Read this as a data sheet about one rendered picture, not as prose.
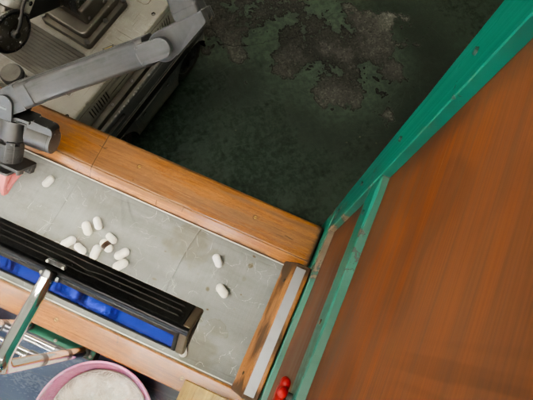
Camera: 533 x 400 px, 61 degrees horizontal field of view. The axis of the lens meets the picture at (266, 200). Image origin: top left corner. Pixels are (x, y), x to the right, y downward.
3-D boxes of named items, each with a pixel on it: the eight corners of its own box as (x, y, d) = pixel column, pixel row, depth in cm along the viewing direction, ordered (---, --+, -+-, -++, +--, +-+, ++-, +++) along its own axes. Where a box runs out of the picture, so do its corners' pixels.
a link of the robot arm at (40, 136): (19, 81, 103) (-5, 93, 95) (68, 99, 104) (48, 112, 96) (17, 127, 109) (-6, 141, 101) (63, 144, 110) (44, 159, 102)
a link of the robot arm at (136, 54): (178, 20, 92) (162, 30, 83) (190, 48, 95) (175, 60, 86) (11, 82, 104) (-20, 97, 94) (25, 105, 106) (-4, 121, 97)
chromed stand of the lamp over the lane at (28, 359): (63, 254, 115) (-45, 215, 72) (134, 286, 114) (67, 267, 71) (24, 325, 111) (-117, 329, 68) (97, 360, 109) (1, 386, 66)
